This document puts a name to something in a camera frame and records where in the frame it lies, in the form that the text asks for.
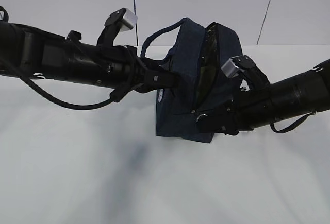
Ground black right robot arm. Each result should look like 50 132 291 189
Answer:
197 60 329 135

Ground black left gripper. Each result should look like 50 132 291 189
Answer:
95 46 181 94

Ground dark navy insulated lunch bag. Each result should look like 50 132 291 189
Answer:
140 18 242 143

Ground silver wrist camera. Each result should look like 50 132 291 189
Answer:
221 55 270 91
97 7 139 47

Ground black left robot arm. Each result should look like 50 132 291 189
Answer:
1 8 180 93

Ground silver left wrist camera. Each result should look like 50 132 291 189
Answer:
97 7 139 47

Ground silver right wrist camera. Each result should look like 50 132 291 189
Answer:
221 55 270 91

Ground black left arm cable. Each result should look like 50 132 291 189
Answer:
0 59 135 111

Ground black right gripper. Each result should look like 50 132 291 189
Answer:
196 90 273 135

